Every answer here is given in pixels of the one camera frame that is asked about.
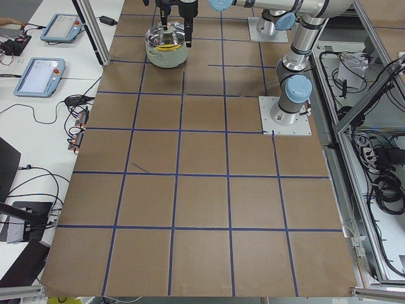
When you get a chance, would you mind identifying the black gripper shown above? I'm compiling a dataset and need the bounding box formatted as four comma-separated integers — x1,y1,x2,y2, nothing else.
155,0,178,30
178,0,198,48

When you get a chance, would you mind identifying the glass pot lid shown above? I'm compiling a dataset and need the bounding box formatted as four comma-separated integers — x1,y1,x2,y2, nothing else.
145,22,185,48

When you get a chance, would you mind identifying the yellow corn cob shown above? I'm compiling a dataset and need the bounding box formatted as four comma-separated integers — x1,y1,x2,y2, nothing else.
155,44,182,52

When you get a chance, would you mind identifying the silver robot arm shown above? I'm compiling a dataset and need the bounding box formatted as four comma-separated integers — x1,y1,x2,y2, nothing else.
156,1,303,40
209,0,352,73

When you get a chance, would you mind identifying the pale green steel pot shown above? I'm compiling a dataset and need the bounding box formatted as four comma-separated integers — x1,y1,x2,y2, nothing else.
145,40,189,68

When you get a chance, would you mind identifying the black power adapter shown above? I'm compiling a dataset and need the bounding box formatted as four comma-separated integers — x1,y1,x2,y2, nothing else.
99,15,118,26

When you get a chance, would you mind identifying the far teach pendant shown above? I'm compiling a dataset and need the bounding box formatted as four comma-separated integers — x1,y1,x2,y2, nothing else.
40,14,82,43

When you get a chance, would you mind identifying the teach pendant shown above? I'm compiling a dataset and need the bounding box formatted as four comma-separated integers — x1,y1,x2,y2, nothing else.
13,58,66,98
40,14,82,43

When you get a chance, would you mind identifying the near teach pendant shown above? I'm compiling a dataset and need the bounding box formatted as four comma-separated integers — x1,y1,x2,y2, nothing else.
13,58,66,98

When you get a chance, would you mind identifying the brown paper table cover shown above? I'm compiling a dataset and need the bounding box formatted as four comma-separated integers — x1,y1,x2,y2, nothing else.
41,1,356,298

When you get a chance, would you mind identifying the black monitor stand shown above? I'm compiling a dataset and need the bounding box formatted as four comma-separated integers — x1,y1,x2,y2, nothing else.
1,139,53,243

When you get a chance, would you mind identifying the aluminium frame post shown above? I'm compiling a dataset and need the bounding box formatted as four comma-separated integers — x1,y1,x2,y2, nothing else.
72,0,111,67

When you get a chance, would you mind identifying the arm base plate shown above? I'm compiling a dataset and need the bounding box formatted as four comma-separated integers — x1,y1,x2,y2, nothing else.
247,17,288,43
258,96,312,136

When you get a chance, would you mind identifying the coiled black cable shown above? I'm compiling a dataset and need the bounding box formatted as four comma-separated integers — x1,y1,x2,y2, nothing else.
370,175,405,216

